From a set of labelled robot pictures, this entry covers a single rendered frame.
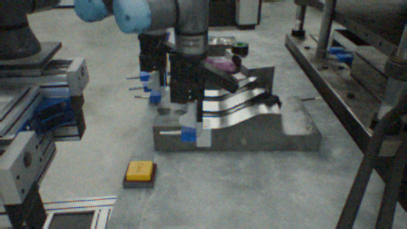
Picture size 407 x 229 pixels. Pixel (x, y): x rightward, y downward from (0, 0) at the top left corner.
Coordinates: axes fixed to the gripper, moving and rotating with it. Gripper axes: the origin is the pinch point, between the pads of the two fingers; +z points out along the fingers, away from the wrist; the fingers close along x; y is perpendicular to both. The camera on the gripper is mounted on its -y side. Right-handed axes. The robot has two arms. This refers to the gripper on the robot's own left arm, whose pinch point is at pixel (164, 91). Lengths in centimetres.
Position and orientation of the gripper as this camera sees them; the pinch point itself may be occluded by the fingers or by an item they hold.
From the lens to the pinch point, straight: 110.6
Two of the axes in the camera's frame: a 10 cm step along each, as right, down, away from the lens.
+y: -10.0, 0.0, 0.0
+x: 0.0, 4.9, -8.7
